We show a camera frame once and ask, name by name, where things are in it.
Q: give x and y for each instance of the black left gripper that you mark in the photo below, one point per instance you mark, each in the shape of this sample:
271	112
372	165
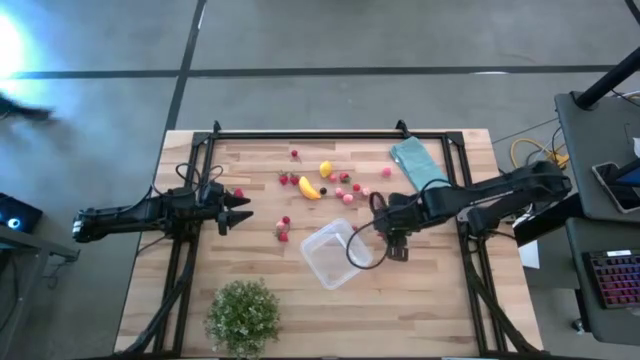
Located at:
207	214

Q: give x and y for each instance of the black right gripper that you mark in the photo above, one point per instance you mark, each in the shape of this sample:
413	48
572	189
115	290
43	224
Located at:
395	226

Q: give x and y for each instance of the clear plastic tupperware container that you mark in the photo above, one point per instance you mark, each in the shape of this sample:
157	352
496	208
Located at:
325	255

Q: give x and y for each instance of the yellow banana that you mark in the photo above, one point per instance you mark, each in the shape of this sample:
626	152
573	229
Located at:
309	189

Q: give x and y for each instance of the yellow lemon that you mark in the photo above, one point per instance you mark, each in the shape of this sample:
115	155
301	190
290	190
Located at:
326	169

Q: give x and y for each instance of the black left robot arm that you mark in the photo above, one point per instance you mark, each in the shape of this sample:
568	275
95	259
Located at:
125	215

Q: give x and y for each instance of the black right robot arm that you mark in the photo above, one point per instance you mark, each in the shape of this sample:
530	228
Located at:
500	192

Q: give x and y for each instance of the teal folded cloth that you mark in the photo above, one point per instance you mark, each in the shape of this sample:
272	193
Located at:
417	162

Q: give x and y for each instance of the green potted plant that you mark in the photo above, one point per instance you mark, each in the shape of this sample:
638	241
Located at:
243	317

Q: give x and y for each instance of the white paper sheet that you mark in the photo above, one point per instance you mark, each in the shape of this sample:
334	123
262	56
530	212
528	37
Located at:
530	255

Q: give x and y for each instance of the black desk base bar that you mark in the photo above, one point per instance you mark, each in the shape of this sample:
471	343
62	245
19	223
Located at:
547	227

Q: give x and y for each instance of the grey desk with keyboard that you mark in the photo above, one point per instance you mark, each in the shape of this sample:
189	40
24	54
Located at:
574	250

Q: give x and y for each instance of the dark grey side table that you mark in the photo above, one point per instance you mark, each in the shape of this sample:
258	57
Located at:
30	245

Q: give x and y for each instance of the black device blue light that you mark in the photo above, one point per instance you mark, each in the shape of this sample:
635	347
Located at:
25	212

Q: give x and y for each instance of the grey desk with pole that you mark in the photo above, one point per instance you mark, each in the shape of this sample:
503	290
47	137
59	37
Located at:
590	150

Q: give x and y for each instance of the backlit black keyboard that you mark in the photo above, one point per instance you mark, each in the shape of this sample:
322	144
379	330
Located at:
617	277

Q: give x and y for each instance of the black smartphone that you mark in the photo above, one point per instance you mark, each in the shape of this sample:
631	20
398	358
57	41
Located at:
612	190

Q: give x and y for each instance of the person's foot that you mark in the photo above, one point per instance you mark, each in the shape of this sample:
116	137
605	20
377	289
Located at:
25	111

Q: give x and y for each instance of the black monitor pole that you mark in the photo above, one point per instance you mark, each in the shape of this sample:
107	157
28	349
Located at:
607	80

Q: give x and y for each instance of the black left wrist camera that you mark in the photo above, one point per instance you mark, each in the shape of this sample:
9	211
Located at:
212	190

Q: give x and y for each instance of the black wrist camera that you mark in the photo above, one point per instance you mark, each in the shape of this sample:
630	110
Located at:
406	205
212	190

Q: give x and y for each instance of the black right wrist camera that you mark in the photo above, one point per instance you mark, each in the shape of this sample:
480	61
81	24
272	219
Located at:
406	205

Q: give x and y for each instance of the black aluminium table frame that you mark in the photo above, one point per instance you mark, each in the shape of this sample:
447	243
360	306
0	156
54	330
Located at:
325	135

